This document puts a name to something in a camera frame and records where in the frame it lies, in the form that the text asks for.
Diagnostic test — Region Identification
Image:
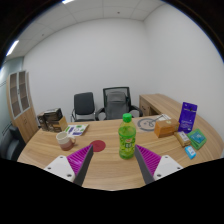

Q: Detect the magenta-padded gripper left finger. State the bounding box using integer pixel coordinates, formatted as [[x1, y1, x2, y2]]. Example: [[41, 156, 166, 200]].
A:
[[43, 143, 95, 187]]

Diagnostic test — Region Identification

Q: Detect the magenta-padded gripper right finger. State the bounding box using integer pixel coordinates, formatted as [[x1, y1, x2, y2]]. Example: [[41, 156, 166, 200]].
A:
[[133, 144, 184, 185]]

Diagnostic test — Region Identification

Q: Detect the green drink bottle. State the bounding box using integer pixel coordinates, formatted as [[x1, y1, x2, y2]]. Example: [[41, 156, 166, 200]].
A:
[[117, 112, 137, 160]]

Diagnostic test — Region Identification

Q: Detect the white and brown mug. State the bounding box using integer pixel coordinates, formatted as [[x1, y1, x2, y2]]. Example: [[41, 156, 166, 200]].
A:
[[55, 131, 77, 152]]

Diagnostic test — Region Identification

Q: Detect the small blue box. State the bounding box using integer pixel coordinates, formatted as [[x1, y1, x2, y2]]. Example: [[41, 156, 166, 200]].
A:
[[184, 145, 197, 160]]

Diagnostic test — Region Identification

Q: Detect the small beige box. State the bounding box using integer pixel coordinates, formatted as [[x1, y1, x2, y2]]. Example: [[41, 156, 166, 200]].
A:
[[173, 130, 192, 148]]

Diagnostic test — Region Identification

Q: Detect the orange cardboard box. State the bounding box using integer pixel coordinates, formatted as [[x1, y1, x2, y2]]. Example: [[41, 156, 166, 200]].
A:
[[153, 118, 181, 139]]

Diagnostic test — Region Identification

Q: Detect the printed paper leaflet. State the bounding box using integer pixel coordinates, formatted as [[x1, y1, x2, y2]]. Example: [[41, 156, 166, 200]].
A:
[[63, 123, 90, 137]]

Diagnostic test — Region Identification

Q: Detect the flat round red coaster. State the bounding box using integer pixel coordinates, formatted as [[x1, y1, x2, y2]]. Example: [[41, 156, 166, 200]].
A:
[[89, 139, 107, 153]]

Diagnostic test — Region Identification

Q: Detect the tan and black box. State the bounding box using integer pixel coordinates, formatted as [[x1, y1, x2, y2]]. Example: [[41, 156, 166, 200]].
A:
[[45, 116, 69, 133]]

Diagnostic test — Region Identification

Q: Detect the green box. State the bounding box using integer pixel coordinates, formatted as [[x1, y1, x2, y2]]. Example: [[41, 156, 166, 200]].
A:
[[186, 128, 208, 150]]

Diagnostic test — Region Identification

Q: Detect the dark printed box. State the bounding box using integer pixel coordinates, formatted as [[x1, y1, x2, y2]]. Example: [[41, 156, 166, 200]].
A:
[[36, 112, 48, 132]]

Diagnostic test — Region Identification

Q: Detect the black ribbed box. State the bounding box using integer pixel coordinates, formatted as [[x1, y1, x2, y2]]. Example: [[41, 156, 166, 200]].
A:
[[43, 107, 64, 122]]

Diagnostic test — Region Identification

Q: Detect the purple package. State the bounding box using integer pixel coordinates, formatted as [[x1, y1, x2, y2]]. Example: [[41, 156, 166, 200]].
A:
[[177, 101, 198, 134]]

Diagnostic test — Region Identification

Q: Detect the black sofa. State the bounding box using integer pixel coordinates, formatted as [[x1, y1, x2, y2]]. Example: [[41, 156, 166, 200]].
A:
[[0, 123, 27, 162]]

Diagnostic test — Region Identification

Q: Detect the wooden side desk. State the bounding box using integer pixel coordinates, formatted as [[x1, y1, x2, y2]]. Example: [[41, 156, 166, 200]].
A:
[[138, 93, 188, 118]]

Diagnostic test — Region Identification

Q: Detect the black visitor chair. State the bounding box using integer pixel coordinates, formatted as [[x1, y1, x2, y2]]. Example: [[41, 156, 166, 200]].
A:
[[70, 91, 98, 123]]

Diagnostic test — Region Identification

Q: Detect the wooden shelf unit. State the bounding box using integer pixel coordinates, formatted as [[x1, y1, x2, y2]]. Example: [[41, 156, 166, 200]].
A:
[[5, 70, 39, 144]]

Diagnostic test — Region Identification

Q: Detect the grey mesh office chair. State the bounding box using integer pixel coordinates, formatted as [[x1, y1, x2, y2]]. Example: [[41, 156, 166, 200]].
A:
[[95, 86, 144, 121]]

